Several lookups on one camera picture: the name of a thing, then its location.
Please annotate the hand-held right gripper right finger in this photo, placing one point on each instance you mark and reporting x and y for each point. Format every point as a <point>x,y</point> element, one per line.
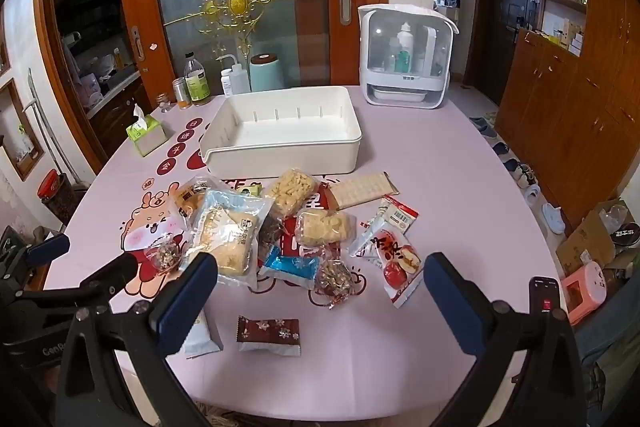
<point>450,307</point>

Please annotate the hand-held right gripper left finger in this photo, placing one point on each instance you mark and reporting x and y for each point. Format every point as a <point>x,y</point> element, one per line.
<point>187,302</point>

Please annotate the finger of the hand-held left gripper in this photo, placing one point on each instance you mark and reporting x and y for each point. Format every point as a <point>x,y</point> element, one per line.
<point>107,277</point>
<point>49,248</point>

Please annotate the clear blue bread packet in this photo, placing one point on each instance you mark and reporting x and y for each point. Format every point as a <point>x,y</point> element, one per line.
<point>225,232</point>

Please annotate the brown cookie clear packet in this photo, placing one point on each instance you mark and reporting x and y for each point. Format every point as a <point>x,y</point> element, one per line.
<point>187,202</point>

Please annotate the blue foil snack packet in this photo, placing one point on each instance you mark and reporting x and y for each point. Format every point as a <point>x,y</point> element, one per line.
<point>292,269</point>

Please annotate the small green snack packet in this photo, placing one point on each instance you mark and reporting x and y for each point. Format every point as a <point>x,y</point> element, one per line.
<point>250,192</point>

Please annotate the beige cracker packet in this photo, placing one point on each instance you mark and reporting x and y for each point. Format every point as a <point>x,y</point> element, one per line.
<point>360,191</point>

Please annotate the pale rice cake packet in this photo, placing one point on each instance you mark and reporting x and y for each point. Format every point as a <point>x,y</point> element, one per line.
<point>322,227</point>

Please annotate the white plastic storage bin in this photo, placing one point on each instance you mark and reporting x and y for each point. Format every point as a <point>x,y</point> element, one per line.
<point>280,132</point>

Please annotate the white green snack packet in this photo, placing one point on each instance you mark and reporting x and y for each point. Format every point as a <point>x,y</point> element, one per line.
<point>205,339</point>

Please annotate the clear nut candy packet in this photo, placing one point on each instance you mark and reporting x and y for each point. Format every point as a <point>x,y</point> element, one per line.
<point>162,257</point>
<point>332,282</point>

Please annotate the red lid jar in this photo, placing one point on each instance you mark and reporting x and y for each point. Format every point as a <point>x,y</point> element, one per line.
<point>52,194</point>

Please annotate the apple print snack packet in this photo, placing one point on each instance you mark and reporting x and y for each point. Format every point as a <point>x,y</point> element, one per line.
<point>395,267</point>

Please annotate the brown floral snack packet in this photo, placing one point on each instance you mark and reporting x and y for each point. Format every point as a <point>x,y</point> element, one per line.
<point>269,334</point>

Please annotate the black device red label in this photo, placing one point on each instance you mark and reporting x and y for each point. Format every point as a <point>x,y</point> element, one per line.
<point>545,294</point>

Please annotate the dark snack clear packet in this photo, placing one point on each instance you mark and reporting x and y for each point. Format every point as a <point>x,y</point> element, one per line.
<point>270,232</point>

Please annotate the slim white snack packet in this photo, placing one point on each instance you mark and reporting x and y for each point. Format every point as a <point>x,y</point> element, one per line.
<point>365,237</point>

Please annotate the light blue slipper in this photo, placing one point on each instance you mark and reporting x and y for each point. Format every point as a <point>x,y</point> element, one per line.
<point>552,218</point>

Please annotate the pink plastic box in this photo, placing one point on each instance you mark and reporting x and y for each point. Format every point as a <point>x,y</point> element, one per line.
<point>585,292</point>

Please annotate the white slipper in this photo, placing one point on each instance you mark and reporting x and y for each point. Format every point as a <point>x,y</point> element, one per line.
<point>532,194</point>

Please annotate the green tissue box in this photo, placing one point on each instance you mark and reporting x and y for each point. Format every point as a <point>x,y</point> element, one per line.
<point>146,137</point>

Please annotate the cardboard box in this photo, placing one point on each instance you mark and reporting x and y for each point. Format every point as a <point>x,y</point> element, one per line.
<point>585,242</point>

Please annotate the puffed rice snack packet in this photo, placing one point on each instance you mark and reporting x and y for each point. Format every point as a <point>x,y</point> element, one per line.
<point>290,192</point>

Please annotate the white dark sneakers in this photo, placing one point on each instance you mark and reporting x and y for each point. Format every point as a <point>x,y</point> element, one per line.
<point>520,172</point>

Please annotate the dark shoe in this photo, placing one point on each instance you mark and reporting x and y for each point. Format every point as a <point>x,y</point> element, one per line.
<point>501,148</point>

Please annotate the olive green bag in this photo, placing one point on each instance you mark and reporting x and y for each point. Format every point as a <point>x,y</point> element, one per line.
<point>610,367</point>

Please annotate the small glass jar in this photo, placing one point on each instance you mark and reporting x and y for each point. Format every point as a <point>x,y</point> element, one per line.
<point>163,103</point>

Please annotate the grey slipper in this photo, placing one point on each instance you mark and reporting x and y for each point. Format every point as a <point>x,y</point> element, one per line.
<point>484,126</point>

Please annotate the metal lid jar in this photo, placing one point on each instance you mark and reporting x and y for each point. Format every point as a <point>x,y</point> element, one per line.
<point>181,94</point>

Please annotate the white cosmetics organiser case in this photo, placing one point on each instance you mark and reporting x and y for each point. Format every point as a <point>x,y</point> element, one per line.
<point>407,97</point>

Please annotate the clear bottle green label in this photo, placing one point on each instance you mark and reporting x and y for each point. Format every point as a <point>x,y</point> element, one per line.
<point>197,82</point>

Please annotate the wooden cabinet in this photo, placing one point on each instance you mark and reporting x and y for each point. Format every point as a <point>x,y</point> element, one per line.
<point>575,107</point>

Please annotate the teal canister brown lid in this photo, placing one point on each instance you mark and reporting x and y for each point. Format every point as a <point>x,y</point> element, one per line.
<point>266,74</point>

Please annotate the white bottle teal label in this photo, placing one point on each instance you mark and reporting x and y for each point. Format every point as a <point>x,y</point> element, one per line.
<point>404,52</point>

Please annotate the dark wooden door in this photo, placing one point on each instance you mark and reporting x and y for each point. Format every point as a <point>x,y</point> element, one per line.
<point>495,32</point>

